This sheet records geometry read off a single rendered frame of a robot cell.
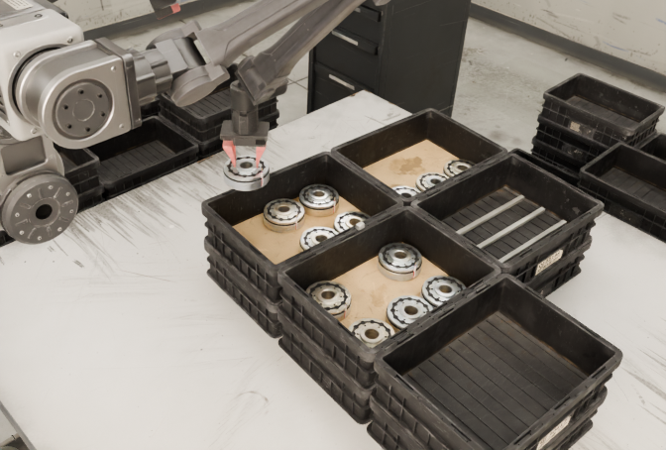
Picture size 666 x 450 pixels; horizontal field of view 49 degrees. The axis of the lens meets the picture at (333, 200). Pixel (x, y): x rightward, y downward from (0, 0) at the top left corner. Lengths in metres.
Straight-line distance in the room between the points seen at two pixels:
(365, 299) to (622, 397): 0.61
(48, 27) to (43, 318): 0.88
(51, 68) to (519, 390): 1.04
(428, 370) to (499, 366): 0.15
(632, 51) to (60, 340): 3.88
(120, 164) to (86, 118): 1.83
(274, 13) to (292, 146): 1.23
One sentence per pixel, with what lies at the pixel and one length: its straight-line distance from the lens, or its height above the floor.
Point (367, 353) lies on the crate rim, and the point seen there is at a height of 0.93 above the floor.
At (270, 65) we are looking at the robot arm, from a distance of 1.45.
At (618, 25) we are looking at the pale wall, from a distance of 4.87.
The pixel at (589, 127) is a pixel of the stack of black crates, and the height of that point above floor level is 0.53.
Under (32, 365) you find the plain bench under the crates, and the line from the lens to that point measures 1.77.
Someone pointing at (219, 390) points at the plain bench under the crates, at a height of 0.70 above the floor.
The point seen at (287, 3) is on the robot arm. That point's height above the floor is 1.54.
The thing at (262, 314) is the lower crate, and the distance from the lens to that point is 1.73.
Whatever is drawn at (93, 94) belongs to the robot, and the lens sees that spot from 1.09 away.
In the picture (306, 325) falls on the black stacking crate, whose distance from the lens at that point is 1.57.
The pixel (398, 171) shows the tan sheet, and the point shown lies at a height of 0.83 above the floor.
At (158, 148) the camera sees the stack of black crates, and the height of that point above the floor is 0.38.
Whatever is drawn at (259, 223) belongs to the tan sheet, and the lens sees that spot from 1.84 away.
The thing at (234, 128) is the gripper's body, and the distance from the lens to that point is 1.60.
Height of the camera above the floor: 1.97
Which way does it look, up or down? 36 degrees down
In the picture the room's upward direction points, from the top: 4 degrees clockwise
